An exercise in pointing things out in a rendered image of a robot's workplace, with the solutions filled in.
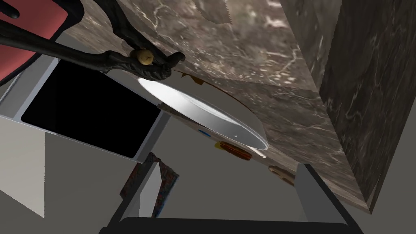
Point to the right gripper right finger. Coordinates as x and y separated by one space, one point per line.
313 198

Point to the white framed black window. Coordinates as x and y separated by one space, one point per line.
87 107

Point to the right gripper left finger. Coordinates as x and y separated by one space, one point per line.
148 191

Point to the tan rounded bread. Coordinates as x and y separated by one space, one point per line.
282 175

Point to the white bowl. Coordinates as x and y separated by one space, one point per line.
208 112

